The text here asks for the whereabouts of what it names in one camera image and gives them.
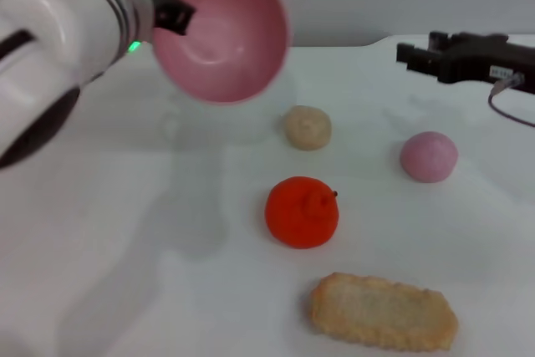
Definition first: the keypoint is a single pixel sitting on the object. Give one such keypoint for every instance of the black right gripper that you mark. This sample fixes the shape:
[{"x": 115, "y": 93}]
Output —
[{"x": 489, "y": 58}]

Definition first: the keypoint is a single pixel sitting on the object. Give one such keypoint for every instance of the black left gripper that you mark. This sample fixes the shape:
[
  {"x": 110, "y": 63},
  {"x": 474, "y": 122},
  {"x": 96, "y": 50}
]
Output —
[{"x": 156, "y": 1}]

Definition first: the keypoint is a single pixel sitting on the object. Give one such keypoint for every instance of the pink plastic bowl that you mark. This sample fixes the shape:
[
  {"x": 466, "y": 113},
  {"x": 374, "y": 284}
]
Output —
[{"x": 225, "y": 35}]

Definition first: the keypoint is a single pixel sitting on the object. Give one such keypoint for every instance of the orange toy fruit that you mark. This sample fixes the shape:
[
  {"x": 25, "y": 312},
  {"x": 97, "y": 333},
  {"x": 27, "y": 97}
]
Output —
[{"x": 301, "y": 212}]

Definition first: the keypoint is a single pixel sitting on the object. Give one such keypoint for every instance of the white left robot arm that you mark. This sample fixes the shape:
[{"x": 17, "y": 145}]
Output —
[{"x": 62, "y": 52}]

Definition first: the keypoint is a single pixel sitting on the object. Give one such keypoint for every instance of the pink toy bun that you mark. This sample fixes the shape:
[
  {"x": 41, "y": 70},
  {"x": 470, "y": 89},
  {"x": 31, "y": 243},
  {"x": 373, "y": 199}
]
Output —
[{"x": 428, "y": 156}]

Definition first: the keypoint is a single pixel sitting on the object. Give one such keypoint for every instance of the beige toy bun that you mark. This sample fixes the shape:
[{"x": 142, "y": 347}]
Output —
[{"x": 308, "y": 127}]

